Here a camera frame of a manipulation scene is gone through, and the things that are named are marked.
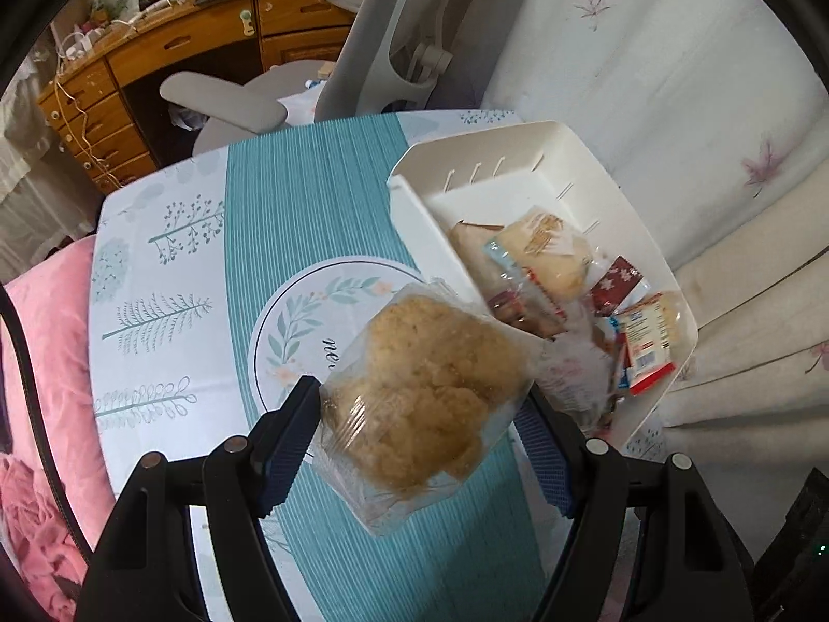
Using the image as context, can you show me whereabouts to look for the white power strip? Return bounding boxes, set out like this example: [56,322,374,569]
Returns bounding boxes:
[61,29,105,59]

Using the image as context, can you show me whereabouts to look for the toast bread packet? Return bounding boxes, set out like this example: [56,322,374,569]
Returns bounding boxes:
[482,207,593,302]

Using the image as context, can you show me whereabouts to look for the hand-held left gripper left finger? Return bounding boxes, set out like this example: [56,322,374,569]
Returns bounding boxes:
[74,376,325,622]

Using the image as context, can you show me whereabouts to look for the red starred snack packet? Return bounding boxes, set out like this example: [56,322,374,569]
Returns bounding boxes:
[589,256,652,315]

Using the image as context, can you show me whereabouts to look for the white flowered curtain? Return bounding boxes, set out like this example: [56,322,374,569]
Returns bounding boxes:
[479,0,829,622]

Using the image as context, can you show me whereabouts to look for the crumbly pastry clear packet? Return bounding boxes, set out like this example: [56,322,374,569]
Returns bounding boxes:
[311,278,545,539]

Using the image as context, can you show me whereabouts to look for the pink blanket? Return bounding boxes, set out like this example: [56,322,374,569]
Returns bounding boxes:
[0,236,124,622]

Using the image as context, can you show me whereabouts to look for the white lace cover cloth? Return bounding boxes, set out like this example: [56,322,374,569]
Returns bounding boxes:
[0,32,98,286]

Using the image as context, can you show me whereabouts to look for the grey office chair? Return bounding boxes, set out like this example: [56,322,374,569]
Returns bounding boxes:
[159,0,538,157]

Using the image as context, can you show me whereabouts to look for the white cable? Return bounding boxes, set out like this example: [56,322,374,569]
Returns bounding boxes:
[52,71,124,182]

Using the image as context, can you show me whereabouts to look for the brown nut cake packet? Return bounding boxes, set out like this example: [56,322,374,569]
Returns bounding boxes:
[485,285,567,338]

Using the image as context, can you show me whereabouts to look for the plastic trash bag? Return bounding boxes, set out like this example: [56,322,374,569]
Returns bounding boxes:
[167,104,208,134]

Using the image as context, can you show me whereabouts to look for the white clear snack packet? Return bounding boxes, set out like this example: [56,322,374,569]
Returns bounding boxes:
[537,330,623,435]

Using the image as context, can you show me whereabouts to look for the black cable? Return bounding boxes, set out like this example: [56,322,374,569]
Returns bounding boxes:
[0,285,92,558]

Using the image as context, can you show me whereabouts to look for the wooden desk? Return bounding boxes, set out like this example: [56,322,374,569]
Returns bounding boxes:
[35,0,380,192]

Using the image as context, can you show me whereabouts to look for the yellow biscuit packet with label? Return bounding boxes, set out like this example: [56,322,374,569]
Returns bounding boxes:
[612,291,688,396]

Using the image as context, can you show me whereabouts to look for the white plastic bin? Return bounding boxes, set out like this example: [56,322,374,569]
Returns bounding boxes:
[387,120,701,451]

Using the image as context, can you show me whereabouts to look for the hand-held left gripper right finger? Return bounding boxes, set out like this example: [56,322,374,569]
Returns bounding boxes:
[518,392,755,622]

